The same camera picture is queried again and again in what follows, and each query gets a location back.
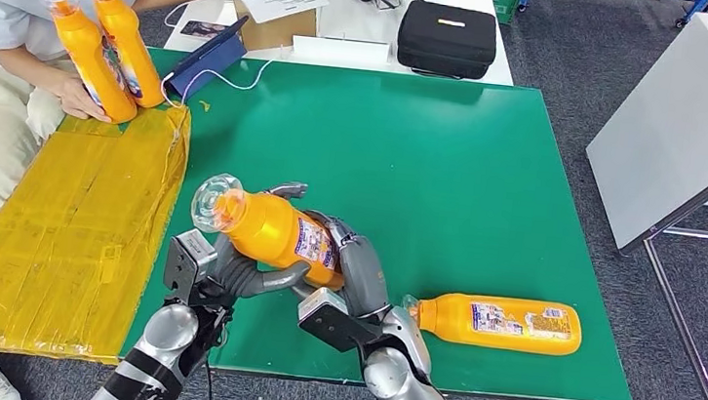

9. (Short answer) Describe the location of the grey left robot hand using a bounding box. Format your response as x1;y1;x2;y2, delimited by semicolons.
207;175;321;307

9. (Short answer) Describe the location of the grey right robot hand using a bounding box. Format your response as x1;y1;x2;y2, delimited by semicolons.
287;208;401;325

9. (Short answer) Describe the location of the person's right hand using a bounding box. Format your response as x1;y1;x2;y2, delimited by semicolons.
52;68;118;125

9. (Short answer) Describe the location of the orange detergent bottle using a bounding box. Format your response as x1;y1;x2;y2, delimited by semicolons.
397;286;587;360
29;0;149;127
184;170;356;293
72;0;176;111

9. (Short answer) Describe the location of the yellow taped cardboard sheet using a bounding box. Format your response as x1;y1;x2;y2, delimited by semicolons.
0;88;195;371

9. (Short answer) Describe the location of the dark blue tablet case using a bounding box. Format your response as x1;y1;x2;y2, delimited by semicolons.
162;8;252;110

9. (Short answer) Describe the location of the black smartphone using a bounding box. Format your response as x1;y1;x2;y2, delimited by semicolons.
178;18;230;42

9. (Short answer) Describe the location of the brown cardboard box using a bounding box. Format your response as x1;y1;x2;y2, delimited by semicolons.
223;0;322;59

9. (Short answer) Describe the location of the flat white box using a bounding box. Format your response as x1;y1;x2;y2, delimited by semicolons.
291;33;393;68

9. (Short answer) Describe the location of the black zip carrying case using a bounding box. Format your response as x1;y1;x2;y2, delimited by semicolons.
394;0;502;83

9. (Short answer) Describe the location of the green plastic crate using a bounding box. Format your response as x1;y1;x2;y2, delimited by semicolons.
478;0;524;28

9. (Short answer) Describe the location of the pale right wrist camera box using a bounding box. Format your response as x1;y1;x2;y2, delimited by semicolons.
294;284;388;358

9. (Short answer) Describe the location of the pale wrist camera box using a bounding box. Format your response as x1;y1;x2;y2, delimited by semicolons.
161;227;222;306
294;284;388;358

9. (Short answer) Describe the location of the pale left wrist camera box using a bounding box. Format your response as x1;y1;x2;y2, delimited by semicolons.
161;227;222;306

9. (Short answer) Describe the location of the white charging cable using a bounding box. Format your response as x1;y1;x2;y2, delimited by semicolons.
156;47;277;120

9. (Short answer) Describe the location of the white table with metal frame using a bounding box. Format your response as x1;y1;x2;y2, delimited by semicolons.
561;2;708;400

